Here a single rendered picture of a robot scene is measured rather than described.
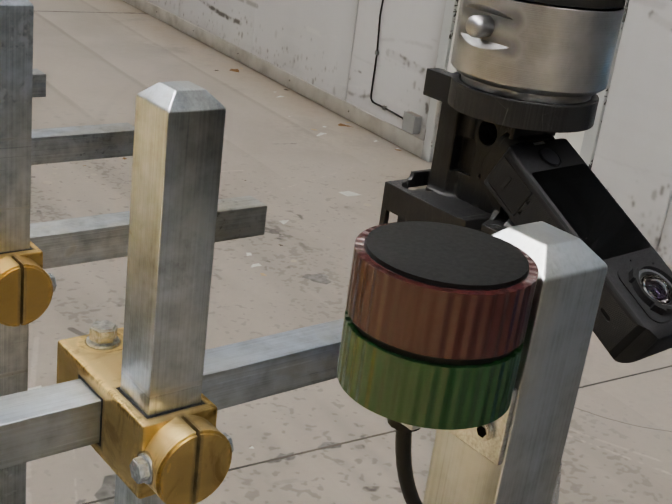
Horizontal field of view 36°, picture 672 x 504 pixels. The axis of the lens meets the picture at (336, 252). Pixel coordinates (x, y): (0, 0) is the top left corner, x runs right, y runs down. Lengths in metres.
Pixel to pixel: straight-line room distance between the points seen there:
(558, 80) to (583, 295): 0.14
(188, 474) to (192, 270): 0.12
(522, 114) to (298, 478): 1.86
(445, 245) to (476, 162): 0.18
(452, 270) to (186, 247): 0.27
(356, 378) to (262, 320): 2.61
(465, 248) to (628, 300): 0.14
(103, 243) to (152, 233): 0.34
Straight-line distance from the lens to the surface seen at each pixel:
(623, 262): 0.48
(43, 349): 2.73
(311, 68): 5.42
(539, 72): 0.48
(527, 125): 0.48
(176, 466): 0.60
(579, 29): 0.48
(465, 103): 0.49
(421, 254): 0.33
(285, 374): 0.72
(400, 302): 0.32
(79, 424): 0.65
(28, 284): 0.80
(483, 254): 0.34
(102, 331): 0.68
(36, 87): 1.39
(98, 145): 1.16
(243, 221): 0.97
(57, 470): 2.28
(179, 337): 0.59
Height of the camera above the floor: 1.29
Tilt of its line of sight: 22 degrees down
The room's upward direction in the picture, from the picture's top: 8 degrees clockwise
